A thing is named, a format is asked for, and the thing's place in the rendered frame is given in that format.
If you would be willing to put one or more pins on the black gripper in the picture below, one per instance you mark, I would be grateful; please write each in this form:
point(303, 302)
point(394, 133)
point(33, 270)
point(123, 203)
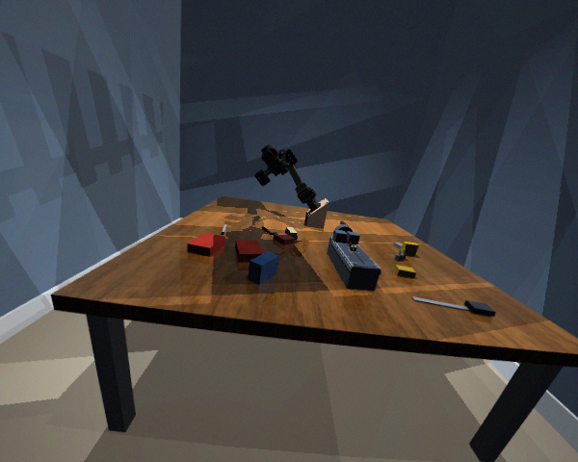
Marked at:
point(276, 167)

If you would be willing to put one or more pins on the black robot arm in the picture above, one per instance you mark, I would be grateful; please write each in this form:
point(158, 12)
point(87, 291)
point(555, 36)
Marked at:
point(269, 154)

